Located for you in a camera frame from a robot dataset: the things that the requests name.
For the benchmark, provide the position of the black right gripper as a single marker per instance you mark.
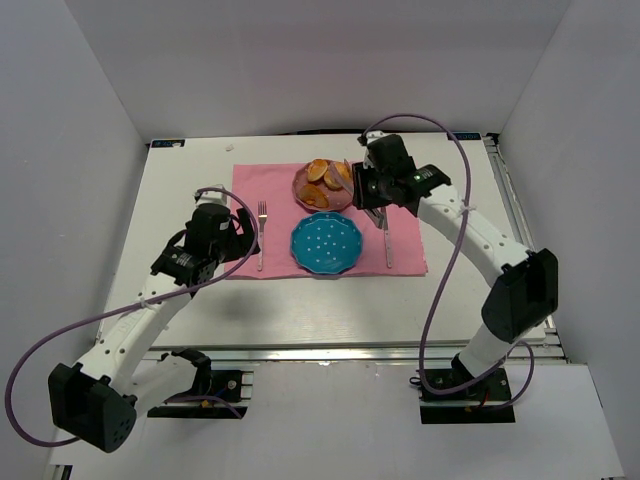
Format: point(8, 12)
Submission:
point(363, 187)

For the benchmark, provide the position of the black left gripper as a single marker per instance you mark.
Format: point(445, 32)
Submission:
point(245, 240)

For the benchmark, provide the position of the metal tongs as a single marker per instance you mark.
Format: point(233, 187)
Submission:
point(377, 216)

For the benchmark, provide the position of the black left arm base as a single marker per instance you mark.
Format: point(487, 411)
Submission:
point(216, 392)

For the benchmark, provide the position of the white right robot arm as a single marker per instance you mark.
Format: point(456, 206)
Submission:
point(523, 283)

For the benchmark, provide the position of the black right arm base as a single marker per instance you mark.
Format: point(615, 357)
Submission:
point(479, 404)

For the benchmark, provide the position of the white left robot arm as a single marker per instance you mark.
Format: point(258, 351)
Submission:
point(100, 397)

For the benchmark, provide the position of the pink cloth placemat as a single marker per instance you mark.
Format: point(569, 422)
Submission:
point(273, 184)

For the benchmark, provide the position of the blue polka dot plate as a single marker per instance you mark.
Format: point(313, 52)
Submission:
point(326, 243)

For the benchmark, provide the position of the pink scalloped plate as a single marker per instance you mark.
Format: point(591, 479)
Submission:
point(338, 200)

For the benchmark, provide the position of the blue label left corner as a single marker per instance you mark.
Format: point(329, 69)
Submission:
point(167, 143)

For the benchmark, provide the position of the blue label corner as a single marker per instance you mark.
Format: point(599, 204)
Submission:
point(167, 143)
point(466, 136)

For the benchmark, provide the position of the blue label right corner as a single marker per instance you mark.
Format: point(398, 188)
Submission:
point(466, 136)

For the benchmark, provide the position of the fork with pink handle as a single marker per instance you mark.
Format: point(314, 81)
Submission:
point(262, 219)

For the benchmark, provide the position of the knife with pink handle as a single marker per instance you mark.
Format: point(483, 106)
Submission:
point(387, 244)

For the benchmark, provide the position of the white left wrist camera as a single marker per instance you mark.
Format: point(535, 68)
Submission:
point(216, 194)

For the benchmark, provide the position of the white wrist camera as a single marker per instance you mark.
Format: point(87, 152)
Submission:
point(216, 194)
point(367, 138)

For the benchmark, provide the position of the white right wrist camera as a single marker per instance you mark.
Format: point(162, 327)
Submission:
point(367, 138)

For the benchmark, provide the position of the aluminium rail right side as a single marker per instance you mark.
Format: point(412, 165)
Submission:
point(521, 231)

